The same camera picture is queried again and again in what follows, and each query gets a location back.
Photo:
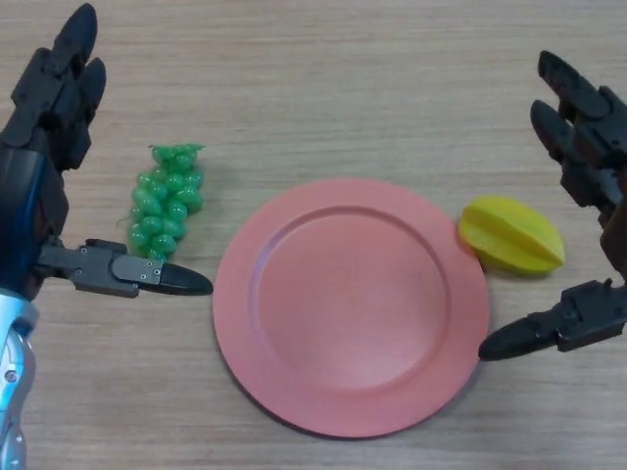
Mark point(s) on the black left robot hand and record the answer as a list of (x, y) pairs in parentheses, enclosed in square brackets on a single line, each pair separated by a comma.
[(24, 196)]

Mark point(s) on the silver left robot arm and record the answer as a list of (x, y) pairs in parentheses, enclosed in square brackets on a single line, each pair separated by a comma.
[(14, 372)]

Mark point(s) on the yellow starfruit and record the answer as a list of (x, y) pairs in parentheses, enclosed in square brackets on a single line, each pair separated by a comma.
[(514, 240)]

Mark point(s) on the pink round plate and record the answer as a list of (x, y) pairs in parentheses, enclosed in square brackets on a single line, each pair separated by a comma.
[(348, 308)]

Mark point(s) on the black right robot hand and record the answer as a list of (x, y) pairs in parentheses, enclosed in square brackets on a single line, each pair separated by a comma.
[(597, 147)]

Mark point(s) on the green grape bunch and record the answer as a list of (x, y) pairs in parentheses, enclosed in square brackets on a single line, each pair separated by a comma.
[(161, 205)]

